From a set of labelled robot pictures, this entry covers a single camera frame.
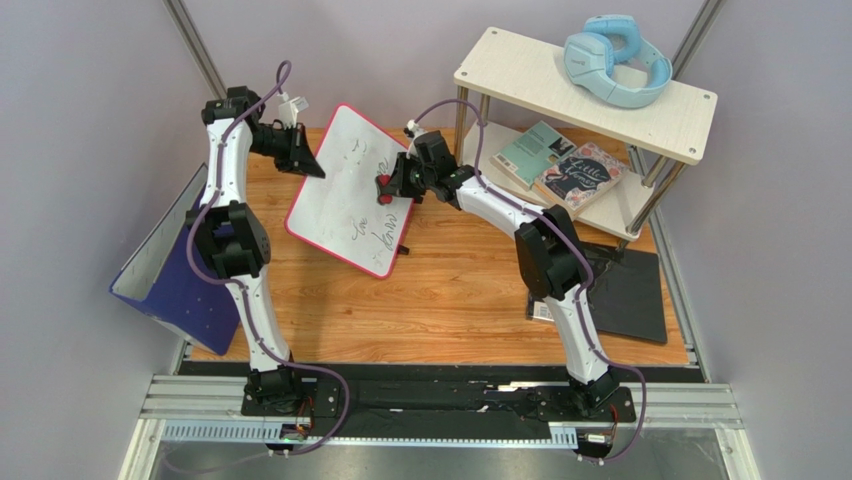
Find pink-framed whiteboard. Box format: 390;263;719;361
285;103;413;279

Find blue ring binder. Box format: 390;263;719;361
109;165;239;355

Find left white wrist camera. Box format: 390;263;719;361
278;93;309;129

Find black tablet pad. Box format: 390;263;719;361
527;242;669;345

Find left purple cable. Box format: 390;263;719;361
162;61;351;474

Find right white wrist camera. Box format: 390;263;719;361
403;119;427;143

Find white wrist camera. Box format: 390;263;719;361
278;93;309;129
403;119;427;143

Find teal book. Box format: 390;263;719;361
491;121;578;190

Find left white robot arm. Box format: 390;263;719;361
185;86;326;416

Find dark floral book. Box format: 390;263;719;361
533;142;629;219

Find light blue headphones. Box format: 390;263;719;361
563;14;673;109

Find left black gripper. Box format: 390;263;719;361
251;123;326;180

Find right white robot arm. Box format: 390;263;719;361
376;126;618;411

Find red heart-shaped eraser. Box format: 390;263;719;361
375;174;394;205

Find white two-tier shelf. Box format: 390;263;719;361
454;27;718;242

